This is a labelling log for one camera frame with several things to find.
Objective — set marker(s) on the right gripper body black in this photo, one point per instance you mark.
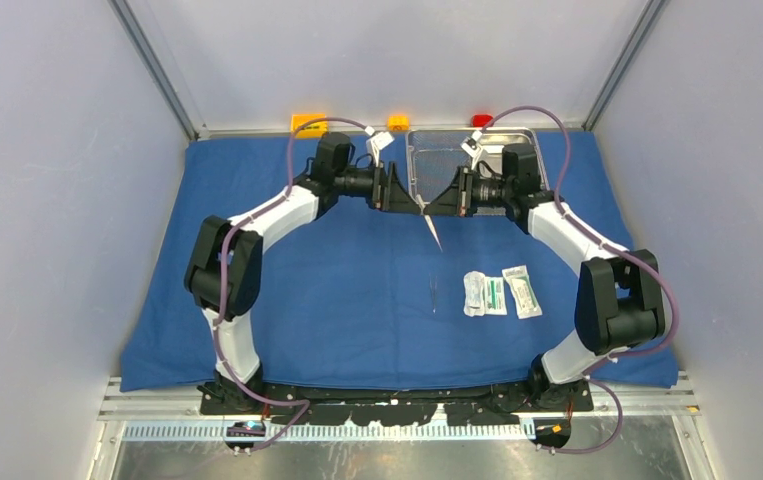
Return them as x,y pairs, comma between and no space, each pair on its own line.
466,190

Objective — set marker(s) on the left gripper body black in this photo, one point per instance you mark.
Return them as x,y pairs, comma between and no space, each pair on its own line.
380,193

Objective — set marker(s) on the steel forceps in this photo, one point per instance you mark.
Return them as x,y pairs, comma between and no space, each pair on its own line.
429,222

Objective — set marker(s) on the wire mesh steel tray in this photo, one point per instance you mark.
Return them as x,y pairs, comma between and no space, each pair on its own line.
434,156

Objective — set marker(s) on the pointed steel tweezers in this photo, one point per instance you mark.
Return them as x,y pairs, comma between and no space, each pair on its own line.
433,292

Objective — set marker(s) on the white gauze roll packet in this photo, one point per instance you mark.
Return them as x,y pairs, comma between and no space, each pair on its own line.
474,303

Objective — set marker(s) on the blue surgical wrap cloth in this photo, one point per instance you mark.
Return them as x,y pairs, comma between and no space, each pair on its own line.
344,301

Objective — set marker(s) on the green white sterile packet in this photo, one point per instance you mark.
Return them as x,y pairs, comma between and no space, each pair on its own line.
494,296

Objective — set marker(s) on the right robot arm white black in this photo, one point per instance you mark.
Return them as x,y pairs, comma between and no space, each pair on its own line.
621,297

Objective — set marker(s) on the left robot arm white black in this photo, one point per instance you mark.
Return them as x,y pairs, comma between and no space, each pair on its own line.
225,268

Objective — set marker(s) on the red toy block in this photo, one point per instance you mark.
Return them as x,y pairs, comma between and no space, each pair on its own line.
480,120

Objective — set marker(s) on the small orange toy block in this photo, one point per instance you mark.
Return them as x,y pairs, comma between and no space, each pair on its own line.
398,123

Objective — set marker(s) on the yellow toy block large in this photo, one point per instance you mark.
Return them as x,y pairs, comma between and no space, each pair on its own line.
309,125

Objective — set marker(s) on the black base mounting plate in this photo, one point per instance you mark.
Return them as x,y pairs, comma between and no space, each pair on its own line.
495,404

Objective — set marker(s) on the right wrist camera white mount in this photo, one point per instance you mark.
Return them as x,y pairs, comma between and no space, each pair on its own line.
473,148

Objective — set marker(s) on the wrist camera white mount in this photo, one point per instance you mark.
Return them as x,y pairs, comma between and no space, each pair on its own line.
376,142
473,148

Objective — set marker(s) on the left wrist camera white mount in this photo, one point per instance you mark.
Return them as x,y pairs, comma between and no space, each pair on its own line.
376,142

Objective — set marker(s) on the aluminium frame rail right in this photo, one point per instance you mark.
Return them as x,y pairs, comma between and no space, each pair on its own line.
642,29

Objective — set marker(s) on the aluminium front rail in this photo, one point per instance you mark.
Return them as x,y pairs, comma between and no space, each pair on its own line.
174,415

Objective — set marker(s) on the aluminium frame post left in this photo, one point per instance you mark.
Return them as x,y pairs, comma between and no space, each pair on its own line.
143,46

